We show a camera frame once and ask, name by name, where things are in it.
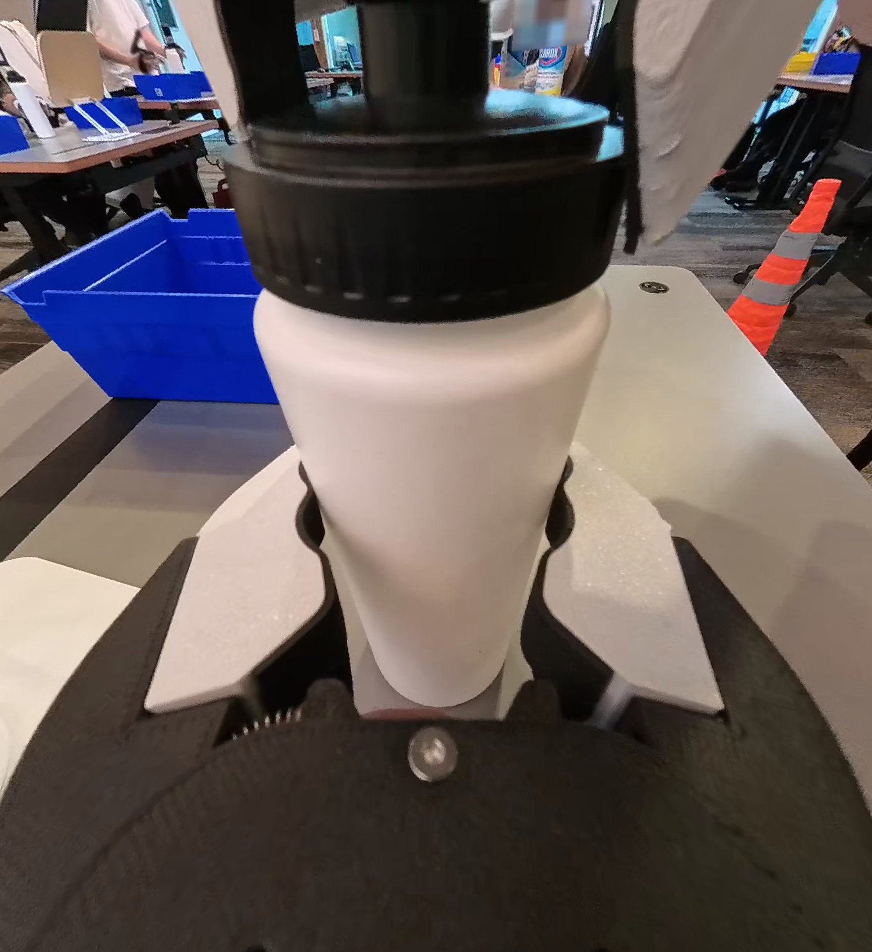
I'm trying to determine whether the black office chair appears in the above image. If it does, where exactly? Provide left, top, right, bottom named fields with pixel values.
left=734, top=45, right=872, bottom=328

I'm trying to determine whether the black bottle lid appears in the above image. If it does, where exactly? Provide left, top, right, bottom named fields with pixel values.
left=225, top=0, right=627, bottom=324

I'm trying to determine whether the white bottle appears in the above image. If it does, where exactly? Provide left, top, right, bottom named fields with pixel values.
left=253, top=283, right=613, bottom=709

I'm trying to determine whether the orange traffic cone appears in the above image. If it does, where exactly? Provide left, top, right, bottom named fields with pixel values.
left=727, top=179, right=843, bottom=357

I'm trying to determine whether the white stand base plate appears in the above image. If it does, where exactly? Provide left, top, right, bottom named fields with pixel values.
left=0, top=558, right=141, bottom=911

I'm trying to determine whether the white wipes canister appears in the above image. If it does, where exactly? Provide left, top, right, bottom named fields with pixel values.
left=533, top=45, right=569, bottom=95

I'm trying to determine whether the wooden top desk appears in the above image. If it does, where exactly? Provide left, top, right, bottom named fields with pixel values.
left=0, top=119, right=223, bottom=254

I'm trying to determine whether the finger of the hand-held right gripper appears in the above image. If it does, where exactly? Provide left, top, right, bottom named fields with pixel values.
left=169, top=0, right=312, bottom=144
left=615, top=0, right=833, bottom=254

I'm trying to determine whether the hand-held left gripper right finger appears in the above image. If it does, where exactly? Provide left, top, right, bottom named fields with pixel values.
left=523, top=444, right=724, bottom=725

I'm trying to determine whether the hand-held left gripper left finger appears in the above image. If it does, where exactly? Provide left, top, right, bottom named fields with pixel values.
left=145, top=447, right=333, bottom=718

